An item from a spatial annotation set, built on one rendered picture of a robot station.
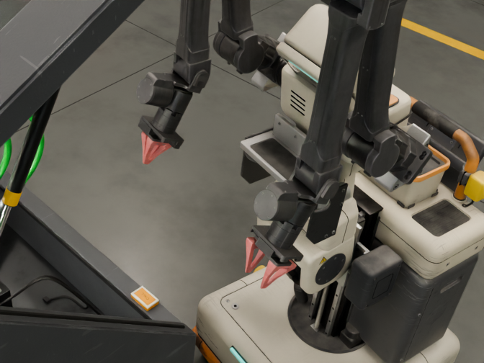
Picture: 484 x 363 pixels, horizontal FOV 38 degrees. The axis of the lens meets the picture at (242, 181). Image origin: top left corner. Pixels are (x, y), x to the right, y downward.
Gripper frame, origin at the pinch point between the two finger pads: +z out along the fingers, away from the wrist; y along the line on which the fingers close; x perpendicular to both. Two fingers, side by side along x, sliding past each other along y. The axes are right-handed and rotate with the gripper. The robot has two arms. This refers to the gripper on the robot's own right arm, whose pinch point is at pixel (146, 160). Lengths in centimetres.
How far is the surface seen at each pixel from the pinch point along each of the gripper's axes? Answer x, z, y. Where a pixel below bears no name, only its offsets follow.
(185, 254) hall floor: 88, 67, -48
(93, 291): -16.1, 22.3, 19.5
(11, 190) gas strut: -65, -21, 49
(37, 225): -21.5, 19.5, 0.0
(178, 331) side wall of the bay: -18, 10, 46
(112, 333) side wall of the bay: -38, 5, 49
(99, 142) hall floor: 93, 65, -130
